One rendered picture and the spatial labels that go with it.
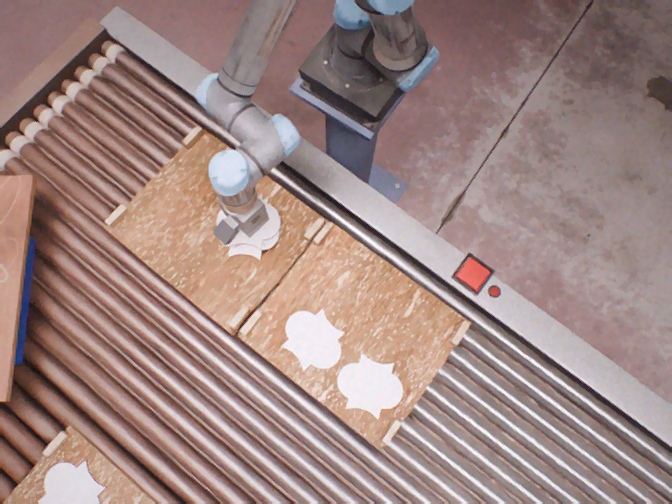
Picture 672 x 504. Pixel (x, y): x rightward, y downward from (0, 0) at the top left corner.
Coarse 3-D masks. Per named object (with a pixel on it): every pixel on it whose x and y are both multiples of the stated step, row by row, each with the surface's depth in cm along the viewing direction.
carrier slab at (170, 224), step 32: (192, 160) 142; (160, 192) 139; (192, 192) 140; (128, 224) 137; (160, 224) 137; (192, 224) 137; (288, 224) 138; (160, 256) 135; (192, 256) 135; (224, 256) 135; (288, 256) 135; (192, 288) 133; (224, 288) 133; (256, 288) 133; (224, 320) 131
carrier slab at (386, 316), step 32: (320, 256) 136; (352, 256) 136; (288, 288) 133; (320, 288) 133; (352, 288) 134; (384, 288) 134; (416, 288) 134; (352, 320) 131; (384, 320) 132; (416, 320) 132; (448, 320) 132; (288, 352) 129; (352, 352) 129; (384, 352) 130; (416, 352) 130; (448, 352) 130; (320, 384) 127; (416, 384) 128; (352, 416) 125; (384, 416) 126
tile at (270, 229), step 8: (264, 200) 135; (224, 216) 133; (272, 216) 134; (264, 224) 133; (272, 224) 133; (280, 224) 133; (240, 232) 132; (256, 232) 132; (264, 232) 132; (272, 232) 132; (232, 240) 132; (240, 240) 132; (248, 240) 132; (256, 240) 132
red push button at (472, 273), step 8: (464, 264) 136; (472, 264) 136; (464, 272) 136; (472, 272) 136; (480, 272) 136; (488, 272) 136; (464, 280) 135; (472, 280) 135; (480, 280) 135; (472, 288) 135
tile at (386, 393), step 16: (352, 368) 128; (368, 368) 128; (384, 368) 128; (352, 384) 127; (368, 384) 127; (384, 384) 127; (400, 384) 127; (352, 400) 126; (368, 400) 126; (384, 400) 126; (400, 400) 126
